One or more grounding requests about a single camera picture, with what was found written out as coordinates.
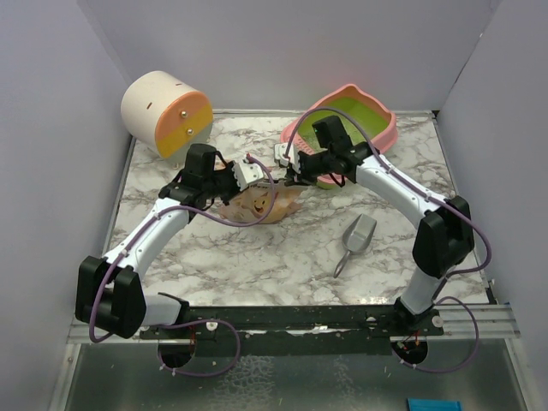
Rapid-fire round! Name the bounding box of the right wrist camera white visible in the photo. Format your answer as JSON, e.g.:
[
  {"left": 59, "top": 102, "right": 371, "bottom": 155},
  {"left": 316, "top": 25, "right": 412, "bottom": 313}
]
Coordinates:
[{"left": 274, "top": 143, "right": 300, "bottom": 173}]

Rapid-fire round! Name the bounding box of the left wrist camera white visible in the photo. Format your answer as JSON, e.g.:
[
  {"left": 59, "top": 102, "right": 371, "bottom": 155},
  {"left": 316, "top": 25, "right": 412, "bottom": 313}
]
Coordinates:
[{"left": 233, "top": 159, "right": 265, "bottom": 192}]

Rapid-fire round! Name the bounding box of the grey metal scoop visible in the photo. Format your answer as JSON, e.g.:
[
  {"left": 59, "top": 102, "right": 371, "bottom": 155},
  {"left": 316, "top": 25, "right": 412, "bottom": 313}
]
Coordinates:
[{"left": 333, "top": 214, "right": 377, "bottom": 278}]

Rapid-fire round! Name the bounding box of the green cat litter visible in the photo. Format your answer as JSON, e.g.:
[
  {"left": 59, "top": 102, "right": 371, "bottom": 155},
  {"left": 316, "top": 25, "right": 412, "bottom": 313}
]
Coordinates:
[{"left": 297, "top": 97, "right": 390, "bottom": 152}]

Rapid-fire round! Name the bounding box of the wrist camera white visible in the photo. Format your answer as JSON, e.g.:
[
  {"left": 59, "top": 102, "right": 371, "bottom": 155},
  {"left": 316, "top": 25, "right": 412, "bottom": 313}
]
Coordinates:
[
  {"left": 274, "top": 143, "right": 300, "bottom": 173},
  {"left": 233, "top": 159, "right": 265, "bottom": 192}
]

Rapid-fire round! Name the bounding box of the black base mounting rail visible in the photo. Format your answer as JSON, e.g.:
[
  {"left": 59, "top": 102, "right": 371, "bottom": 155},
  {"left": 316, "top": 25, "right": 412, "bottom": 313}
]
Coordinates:
[{"left": 140, "top": 305, "right": 444, "bottom": 357}]

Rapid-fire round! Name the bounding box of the pink green litter box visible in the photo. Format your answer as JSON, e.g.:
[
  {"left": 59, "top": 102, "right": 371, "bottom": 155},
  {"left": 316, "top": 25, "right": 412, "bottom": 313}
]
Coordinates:
[{"left": 275, "top": 84, "right": 398, "bottom": 188}]

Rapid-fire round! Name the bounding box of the beige cat litter bag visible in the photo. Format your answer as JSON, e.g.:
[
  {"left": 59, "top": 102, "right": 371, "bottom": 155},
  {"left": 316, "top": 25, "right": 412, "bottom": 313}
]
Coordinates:
[{"left": 217, "top": 186, "right": 306, "bottom": 224}]

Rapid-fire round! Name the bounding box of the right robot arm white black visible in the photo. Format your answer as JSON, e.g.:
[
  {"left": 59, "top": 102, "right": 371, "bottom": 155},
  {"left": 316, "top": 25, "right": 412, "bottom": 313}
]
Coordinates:
[{"left": 276, "top": 110, "right": 474, "bottom": 335}]

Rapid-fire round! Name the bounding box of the cream orange cylinder container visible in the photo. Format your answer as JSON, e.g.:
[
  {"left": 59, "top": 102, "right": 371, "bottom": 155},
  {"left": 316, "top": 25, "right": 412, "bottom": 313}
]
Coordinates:
[{"left": 121, "top": 70, "right": 213, "bottom": 165}]

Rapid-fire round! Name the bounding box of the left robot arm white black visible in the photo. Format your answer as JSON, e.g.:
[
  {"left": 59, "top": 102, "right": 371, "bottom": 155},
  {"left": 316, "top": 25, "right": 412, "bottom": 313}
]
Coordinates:
[{"left": 75, "top": 144, "right": 247, "bottom": 343}]

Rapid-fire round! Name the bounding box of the blue object at bottom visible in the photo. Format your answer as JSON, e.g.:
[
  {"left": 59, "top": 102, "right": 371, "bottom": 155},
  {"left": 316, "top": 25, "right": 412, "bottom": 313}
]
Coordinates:
[{"left": 407, "top": 398, "right": 462, "bottom": 411}]

